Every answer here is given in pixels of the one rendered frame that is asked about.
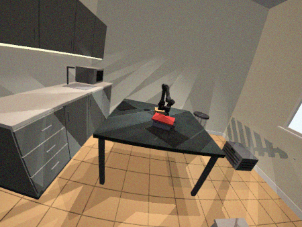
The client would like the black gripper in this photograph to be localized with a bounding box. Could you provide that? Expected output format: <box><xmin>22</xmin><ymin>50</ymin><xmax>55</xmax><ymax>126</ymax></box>
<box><xmin>164</xmin><ymin>105</ymin><xmax>170</xmax><ymax>116</ymax></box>

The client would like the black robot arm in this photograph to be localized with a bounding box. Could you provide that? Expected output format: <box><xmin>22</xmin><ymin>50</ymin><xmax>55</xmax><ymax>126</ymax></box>
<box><xmin>158</xmin><ymin>84</ymin><xmax>175</xmax><ymax>110</ymax></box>

